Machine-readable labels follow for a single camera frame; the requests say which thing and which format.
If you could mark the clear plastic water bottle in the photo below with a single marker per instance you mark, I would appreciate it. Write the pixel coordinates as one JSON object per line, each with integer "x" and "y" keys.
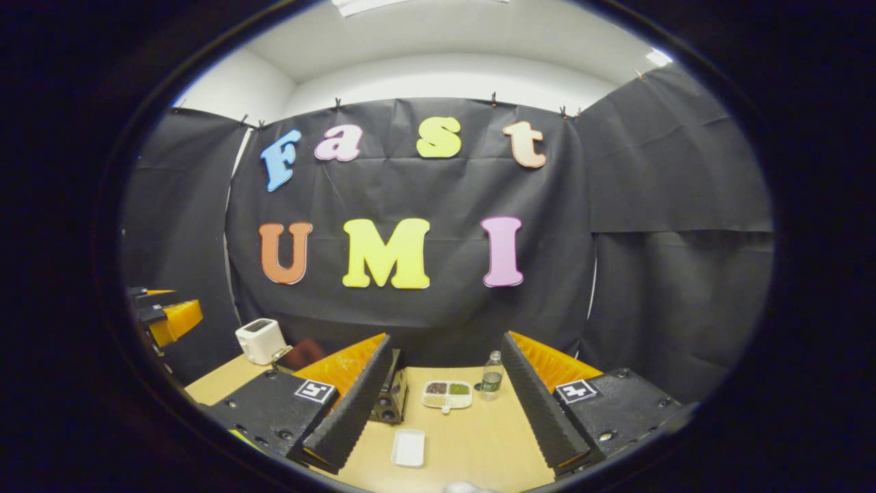
{"x": 491, "y": 380}

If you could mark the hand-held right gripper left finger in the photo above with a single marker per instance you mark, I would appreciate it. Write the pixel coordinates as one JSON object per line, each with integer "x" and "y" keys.
{"x": 352, "y": 404}

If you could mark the white divided condiment dish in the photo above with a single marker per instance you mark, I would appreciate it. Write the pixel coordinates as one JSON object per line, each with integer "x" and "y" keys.
{"x": 447, "y": 396}

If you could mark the white rectangular tray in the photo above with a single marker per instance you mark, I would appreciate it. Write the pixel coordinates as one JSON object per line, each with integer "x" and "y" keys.
{"x": 408, "y": 448}

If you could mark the black electric oven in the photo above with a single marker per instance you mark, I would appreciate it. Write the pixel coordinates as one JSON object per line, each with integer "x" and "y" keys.
{"x": 391, "y": 394}

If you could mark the white toaster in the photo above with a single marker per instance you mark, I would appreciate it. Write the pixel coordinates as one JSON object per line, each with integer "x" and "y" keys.
{"x": 260, "y": 341}

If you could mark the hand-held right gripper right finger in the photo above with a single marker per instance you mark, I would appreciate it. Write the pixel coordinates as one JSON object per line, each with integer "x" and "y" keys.
{"x": 537, "y": 404}

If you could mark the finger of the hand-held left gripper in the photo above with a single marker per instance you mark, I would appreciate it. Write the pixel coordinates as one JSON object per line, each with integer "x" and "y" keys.
{"x": 152, "y": 295}
{"x": 174, "y": 320}

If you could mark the ceiling light panel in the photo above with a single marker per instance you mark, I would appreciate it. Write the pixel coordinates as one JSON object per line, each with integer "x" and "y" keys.
{"x": 417, "y": 4}
{"x": 658, "y": 57}

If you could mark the black backdrop cloth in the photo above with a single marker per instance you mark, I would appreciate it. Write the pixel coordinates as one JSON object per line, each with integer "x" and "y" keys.
{"x": 438, "y": 192}

